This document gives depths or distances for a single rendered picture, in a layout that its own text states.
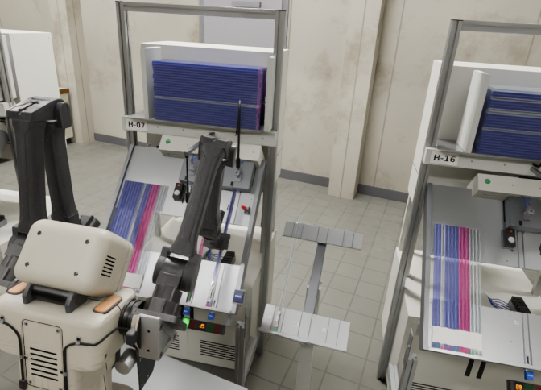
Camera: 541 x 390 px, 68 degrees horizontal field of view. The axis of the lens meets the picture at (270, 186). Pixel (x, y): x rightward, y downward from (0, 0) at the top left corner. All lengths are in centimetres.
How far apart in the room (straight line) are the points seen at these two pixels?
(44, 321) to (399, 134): 415
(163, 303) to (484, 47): 408
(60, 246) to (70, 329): 18
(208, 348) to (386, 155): 317
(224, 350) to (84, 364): 140
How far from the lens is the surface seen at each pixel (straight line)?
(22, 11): 752
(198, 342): 238
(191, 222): 106
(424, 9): 459
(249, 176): 183
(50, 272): 102
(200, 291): 180
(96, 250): 98
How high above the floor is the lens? 185
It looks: 22 degrees down
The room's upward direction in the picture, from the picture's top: 3 degrees clockwise
